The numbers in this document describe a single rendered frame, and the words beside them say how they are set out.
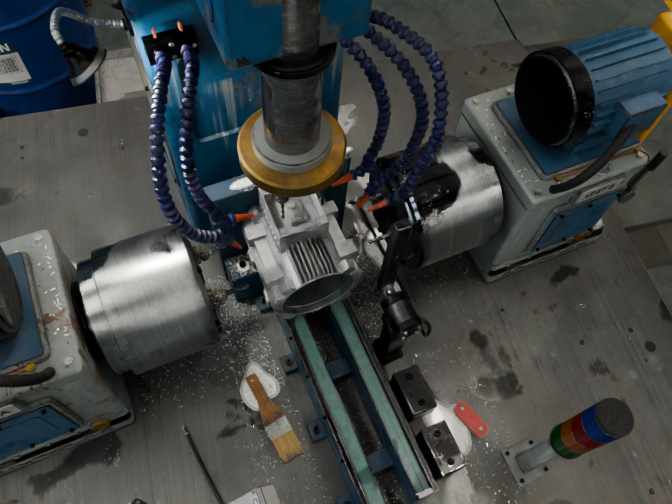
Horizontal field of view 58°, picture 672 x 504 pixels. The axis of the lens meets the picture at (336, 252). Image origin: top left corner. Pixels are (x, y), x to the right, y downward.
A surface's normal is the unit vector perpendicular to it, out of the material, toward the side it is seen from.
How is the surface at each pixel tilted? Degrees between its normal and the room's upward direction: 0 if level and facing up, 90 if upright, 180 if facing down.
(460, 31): 0
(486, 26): 0
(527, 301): 0
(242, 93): 90
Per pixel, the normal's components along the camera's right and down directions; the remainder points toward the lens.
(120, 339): 0.32, 0.28
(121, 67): 0.05, -0.47
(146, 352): 0.39, 0.60
